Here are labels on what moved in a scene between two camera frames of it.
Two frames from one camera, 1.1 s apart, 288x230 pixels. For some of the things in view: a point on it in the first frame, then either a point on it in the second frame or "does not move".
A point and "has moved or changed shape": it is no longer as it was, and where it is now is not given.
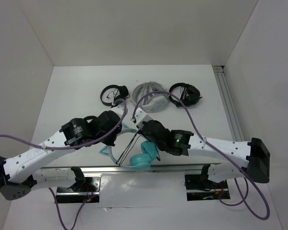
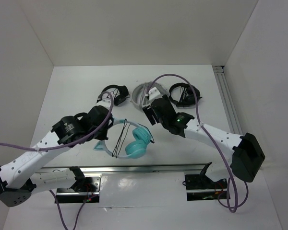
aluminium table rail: (179, 167) does not move
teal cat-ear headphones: (142, 162) has moved or changed shape
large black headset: (189, 94) does not move
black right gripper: (140, 131) → (150, 112)
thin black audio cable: (156, 155) → (122, 136)
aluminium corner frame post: (234, 125) does not move
